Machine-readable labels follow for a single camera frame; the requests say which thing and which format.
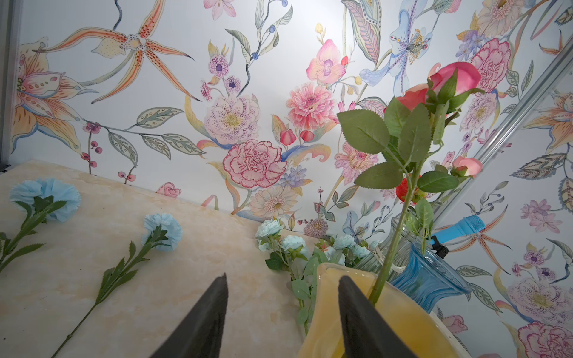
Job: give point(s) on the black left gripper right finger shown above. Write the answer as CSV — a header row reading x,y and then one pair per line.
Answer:
x,y
365,332

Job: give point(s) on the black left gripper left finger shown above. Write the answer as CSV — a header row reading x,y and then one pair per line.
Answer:
x,y
200,333

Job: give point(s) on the yellow fluted glass vase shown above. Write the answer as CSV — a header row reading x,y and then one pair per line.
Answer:
x,y
422,333

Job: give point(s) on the purple blue glass vase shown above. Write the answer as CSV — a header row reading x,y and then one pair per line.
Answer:
x,y
427,279

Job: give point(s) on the light blue peony spray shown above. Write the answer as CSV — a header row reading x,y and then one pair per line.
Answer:
x,y
292,255

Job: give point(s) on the blue carnation stem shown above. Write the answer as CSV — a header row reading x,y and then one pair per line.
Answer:
x,y
163,233
43,200

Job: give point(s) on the small red rose stem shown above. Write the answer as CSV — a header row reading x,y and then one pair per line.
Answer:
x,y
402,190

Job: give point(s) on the magenta pink rose stem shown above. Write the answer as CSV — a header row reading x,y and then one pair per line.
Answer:
x,y
407,139

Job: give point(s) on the clear glass vase with twine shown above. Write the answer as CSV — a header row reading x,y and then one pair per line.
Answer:
x,y
374,261

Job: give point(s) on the coral red rose stem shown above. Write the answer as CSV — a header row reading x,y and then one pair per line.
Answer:
x,y
414,96

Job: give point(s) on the blue microphone on black stand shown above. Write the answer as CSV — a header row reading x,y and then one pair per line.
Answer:
x,y
467,226

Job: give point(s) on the aluminium corner frame post right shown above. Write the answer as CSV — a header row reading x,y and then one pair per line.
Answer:
x,y
543,89

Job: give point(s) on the aluminium corner frame post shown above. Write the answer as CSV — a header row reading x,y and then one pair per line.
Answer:
x,y
543,89
11,15

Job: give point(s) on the aluminium corner frame post left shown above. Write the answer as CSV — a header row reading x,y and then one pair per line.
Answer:
x,y
11,15

